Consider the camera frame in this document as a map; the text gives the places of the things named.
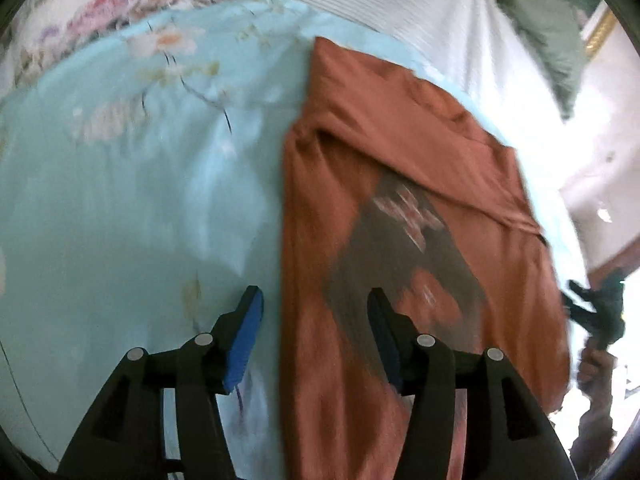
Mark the white striped sheet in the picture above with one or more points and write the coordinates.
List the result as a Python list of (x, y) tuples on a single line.
[(425, 15)]

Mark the person's right hand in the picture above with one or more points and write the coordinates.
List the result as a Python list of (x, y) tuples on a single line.
[(594, 366)]

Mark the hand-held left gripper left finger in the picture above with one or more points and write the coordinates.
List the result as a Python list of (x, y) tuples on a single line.
[(244, 340)]

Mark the light blue floral bedsheet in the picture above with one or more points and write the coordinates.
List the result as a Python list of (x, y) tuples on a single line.
[(125, 200)]

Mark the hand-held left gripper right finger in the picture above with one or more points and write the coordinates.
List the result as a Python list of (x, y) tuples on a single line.
[(386, 345)]

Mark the white cabinet with gold trim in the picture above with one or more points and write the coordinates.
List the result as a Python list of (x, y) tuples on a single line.
[(605, 160)]

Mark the rust orange printed t-shirt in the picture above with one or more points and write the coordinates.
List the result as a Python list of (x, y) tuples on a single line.
[(350, 200)]

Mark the white floral quilt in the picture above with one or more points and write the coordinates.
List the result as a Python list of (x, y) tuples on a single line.
[(100, 5)]

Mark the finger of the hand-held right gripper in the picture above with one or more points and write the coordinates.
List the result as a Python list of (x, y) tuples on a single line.
[(577, 302)]

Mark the green cloth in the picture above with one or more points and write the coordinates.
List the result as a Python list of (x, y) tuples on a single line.
[(542, 15)]

